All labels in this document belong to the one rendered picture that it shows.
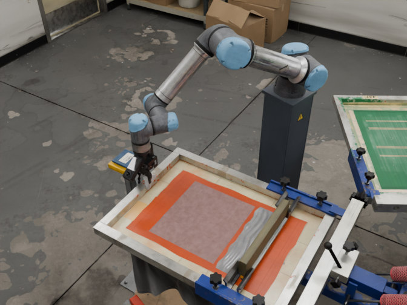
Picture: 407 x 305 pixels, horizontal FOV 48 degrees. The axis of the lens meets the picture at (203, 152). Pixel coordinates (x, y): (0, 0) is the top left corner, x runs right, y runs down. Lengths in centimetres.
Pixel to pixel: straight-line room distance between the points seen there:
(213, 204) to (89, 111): 253
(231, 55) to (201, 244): 72
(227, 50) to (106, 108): 270
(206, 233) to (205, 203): 16
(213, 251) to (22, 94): 332
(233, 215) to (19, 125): 278
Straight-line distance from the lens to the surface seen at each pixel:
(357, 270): 169
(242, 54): 172
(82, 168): 367
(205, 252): 177
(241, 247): 178
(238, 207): 192
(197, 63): 185
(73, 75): 487
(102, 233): 184
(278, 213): 178
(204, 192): 199
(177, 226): 186
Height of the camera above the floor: 236
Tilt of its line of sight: 40 degrees down
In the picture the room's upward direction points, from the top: 1 degrees counter-clockwise
